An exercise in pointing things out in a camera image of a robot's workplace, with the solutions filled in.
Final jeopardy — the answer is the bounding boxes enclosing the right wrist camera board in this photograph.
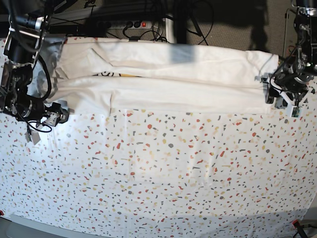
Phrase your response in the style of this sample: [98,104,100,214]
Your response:
[25,129,41,145]

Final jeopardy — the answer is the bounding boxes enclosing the black table clamp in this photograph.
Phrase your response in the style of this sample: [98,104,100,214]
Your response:
[129,36,140,42]

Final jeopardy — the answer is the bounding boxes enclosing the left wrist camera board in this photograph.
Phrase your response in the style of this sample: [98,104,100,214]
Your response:
[287,105,302,118]

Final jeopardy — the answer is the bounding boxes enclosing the metal stand frame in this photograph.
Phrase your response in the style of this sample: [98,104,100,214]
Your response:
[282,8,297,58]

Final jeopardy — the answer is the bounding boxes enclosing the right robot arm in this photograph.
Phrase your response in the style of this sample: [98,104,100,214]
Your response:
[0,0,69,128]

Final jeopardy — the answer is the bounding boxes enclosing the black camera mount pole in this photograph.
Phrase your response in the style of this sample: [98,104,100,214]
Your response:
[166,0,268,51]

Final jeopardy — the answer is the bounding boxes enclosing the terrazzo pattern tablecloth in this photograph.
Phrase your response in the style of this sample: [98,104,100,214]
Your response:
[0,36,317,238]

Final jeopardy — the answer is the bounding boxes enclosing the white power strip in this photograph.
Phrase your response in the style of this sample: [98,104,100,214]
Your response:
[97,20,153,29]

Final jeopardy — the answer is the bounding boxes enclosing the red clamp right corner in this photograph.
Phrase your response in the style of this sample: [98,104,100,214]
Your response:
[292,220,300,229]

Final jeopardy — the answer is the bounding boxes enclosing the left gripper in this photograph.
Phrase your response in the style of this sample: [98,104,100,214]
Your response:
[255,72,312,111]

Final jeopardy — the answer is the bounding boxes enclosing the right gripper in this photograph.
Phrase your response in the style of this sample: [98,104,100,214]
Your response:
[9,98,69,126]

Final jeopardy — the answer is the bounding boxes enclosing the white printed T-shirt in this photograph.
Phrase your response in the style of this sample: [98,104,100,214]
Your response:
[48,38,279,115]

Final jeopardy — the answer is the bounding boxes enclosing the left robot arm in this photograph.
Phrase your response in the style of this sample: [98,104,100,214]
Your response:
[261,0,317,117]

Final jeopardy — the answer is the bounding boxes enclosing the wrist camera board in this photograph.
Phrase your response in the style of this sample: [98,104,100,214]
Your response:
[25,129,41,145]
[287,105,302,118]

